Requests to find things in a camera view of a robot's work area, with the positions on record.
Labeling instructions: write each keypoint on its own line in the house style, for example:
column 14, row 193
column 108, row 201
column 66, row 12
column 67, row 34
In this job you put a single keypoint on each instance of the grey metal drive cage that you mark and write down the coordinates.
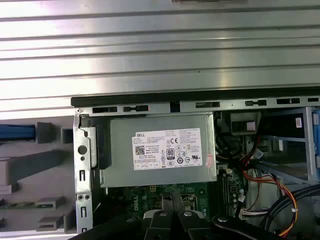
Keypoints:
column 308, row 150

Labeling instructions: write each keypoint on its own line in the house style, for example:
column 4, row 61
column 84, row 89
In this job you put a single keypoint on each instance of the blue plastic drive latch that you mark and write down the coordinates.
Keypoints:
column 316, row 140

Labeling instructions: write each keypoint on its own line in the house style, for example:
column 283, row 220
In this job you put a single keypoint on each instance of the grey parts rack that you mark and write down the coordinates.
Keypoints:
column 57, row 190

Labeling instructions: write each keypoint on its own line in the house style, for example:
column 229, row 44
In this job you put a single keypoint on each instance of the hard disk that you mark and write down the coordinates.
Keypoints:
column 15, row 132

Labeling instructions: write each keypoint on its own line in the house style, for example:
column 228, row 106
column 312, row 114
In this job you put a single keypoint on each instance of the grey power supply unit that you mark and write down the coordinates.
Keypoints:
column 120, row 162

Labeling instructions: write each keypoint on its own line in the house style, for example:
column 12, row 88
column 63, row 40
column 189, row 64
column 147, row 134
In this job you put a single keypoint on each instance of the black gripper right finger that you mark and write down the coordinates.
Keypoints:
column 190, row 225

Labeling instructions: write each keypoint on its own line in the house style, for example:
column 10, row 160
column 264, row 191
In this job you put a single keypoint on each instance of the black PC case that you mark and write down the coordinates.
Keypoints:
column 150, row 98

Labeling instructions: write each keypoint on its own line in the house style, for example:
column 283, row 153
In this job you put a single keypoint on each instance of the green motherboard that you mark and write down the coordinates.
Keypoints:
column 150, row 192

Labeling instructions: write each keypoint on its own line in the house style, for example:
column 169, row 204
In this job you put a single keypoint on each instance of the green RAM stick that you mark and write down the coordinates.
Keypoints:
column 20, row 206

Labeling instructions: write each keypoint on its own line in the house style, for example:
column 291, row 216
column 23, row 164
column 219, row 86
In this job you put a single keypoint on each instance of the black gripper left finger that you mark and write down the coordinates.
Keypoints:
column 163, row 225

